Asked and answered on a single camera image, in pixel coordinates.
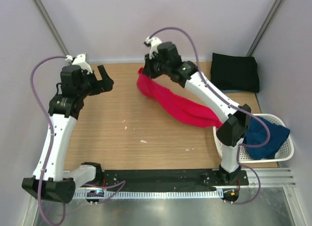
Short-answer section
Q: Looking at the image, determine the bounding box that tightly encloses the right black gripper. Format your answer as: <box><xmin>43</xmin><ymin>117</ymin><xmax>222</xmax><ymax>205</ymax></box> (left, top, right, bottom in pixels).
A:
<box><xmin>143</xmin><ymin>51</ymin><xmax>171</xmax><ymax>79</ymax></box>

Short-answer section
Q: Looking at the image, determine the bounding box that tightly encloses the red t shirt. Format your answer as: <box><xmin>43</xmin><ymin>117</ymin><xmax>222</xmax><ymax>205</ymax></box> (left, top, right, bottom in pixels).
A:
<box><xmin>136</xmin><ymin>68</ymin><xmax>222</xmax><ymax>128</ymax></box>

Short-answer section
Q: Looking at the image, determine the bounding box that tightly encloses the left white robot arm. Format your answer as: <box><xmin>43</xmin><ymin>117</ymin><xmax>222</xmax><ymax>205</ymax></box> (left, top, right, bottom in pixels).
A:
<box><xmin>21</xmin><ymin>65</ymin><xmax>114</xmax><ymax>203</ymax></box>

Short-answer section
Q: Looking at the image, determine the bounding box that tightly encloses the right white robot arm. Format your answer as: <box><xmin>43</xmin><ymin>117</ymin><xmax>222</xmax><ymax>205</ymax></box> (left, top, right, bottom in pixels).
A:
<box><xmin>143</xmin><ymin>38</ymin><xmax>251</xmax><ymax>185</ymax></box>

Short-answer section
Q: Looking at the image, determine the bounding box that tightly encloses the folded black t shirt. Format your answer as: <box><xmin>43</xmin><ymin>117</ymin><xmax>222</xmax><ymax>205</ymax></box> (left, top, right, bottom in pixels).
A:
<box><xmin>211</xmin><ymin>53</ymin><xmax>260</xmax><ymax>93</ymax></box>

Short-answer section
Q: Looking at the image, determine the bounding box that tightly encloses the folded grey t shirt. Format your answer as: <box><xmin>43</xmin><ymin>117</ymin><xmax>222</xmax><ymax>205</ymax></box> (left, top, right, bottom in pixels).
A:
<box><xmin>221</xmin><ymin>90</ymin><xmax>244</xmax><ymax>94</ymax></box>

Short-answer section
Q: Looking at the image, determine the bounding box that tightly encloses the blue t shirt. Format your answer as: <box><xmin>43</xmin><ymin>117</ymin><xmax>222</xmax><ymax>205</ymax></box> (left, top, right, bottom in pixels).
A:
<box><xmin>243</xmin><ymin>117</ymin><xmax>290</xmax><ymax>160</ymax></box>

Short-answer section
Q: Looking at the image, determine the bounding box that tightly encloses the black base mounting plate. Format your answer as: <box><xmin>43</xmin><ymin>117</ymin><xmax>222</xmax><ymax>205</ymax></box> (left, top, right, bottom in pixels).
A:
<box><xmin>102</xmin><ymin>169</ymin><xmax>249</xmax><ymax>186</ymax></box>

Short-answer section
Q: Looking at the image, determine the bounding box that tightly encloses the white plastic laundry basket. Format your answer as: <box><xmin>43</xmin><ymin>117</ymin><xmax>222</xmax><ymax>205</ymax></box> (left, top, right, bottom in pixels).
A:
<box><xmin>213</xmin><ymin>113</ymin><xmax>295</xmax><ymax>163</ymax></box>

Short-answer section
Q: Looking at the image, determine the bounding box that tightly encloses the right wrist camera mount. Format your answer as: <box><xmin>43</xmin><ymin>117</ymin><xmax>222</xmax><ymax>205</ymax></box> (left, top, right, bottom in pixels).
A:
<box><xmin>144</xmin><ymin>37</ymin><xmax>162</xmax><ymax>59</ymax></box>

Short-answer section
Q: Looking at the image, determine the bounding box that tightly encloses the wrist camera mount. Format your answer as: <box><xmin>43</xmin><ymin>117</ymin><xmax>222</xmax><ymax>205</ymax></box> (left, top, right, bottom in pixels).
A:
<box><xmin>144</xmin><ymin>37</ymin><xmax>162</xmax><ymax>59</ymax></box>
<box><xmin>65</xmin><ymin>53</ymin><xmax>94</xmax><ymax>74</ymax></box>

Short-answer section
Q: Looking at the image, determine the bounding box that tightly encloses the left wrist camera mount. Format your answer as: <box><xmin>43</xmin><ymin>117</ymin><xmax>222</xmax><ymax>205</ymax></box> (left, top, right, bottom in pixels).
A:
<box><xmin>65</xmin><ymin>53</ymin><xmax>94</xmax><ymax>74</ymax></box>

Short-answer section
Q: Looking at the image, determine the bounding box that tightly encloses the left aluminium corner post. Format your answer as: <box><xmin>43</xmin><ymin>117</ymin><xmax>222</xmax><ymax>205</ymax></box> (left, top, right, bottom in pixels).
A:
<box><xmin>32</xmin><ymin>0</ymin><xmax>70</xmax><ymax>56</ymax></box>

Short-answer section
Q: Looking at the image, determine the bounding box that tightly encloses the aluminium corner post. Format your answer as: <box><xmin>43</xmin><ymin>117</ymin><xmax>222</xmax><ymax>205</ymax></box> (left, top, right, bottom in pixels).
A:
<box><xmin>32</xmin><ymin>0</ymin><xmax>70</xmax><ymax>56</ymax></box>
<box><xmin>246</xmin><ymin>0</ymin><xmax>285</xmax><ymax>57</ymax></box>

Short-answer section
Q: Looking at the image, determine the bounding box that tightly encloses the right aluminium corner post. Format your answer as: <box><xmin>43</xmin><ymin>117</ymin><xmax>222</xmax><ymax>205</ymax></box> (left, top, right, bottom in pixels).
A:
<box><xmin>246</xmin><ymin>0</ymin><xmax>285</xmax><ymax>57</ymax></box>

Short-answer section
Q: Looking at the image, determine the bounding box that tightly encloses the white slotted cable duct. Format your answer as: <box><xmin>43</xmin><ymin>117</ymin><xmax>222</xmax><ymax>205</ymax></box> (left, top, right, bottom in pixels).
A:
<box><xmin>73</xmin><ymin>188</ymin><xmax>223</xmax><ymax>200</ymax></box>

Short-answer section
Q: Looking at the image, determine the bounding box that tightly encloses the aluminium front rail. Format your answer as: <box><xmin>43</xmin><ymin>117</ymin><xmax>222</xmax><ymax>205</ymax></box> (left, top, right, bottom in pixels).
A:
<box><xmin>29</xmin><ymin>168</ymin><xmax>297</xmax><ymax>190</ymax></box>

